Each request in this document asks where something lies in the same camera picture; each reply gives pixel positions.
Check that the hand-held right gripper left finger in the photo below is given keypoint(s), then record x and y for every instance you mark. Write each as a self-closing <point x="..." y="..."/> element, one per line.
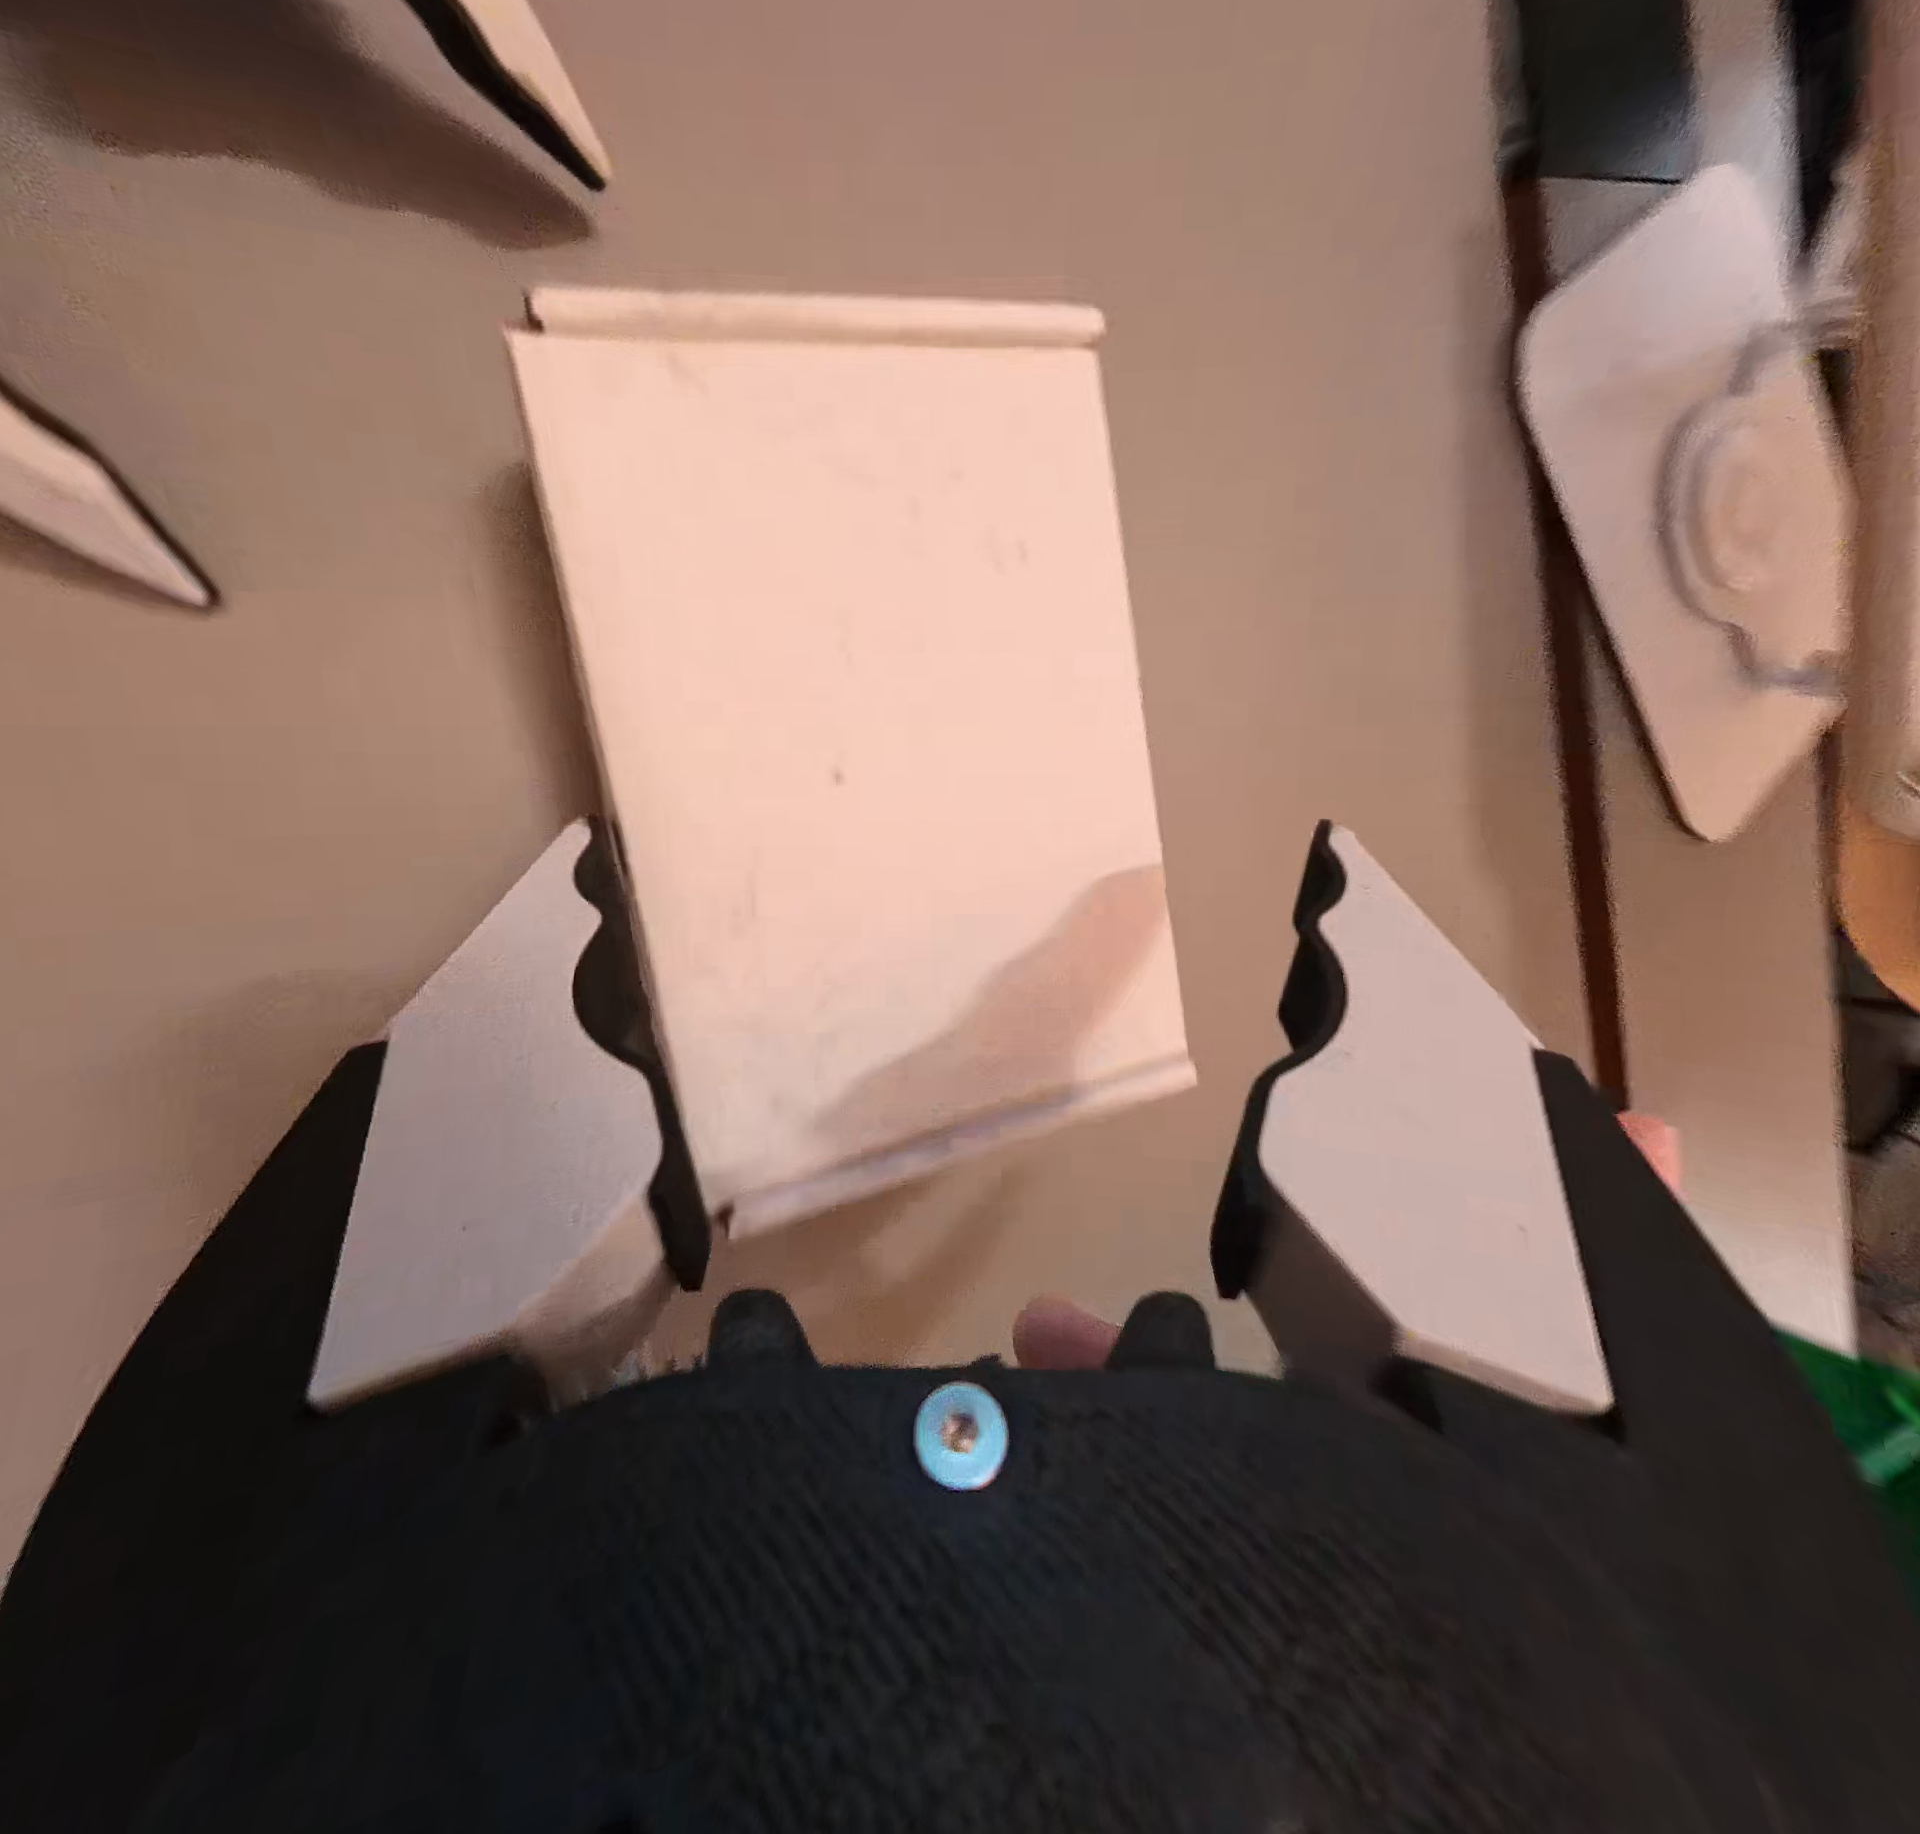
<point x="480" y="1146"/>

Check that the green plastic bin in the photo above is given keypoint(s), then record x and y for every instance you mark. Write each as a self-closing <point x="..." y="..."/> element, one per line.
<point x="1869" y="1414"/>

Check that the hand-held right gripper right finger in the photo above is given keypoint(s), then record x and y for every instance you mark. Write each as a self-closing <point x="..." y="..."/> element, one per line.
<point x="1425" y="1146"/>

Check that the white cardboard mailer box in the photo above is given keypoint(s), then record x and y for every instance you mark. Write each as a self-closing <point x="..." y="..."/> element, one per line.
<point x="854" y="667"/>

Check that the instruction sheet on stand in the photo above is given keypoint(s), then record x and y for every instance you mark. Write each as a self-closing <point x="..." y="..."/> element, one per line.
<point x="1651" y="437"/>

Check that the person's right hand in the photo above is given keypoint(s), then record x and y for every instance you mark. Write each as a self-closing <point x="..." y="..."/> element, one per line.
<point x="1064" y="1332"/>

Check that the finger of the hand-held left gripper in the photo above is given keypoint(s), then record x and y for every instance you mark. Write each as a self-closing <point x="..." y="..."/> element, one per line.
<point x="498" y="35"/>
<point x="76" y="499"/>

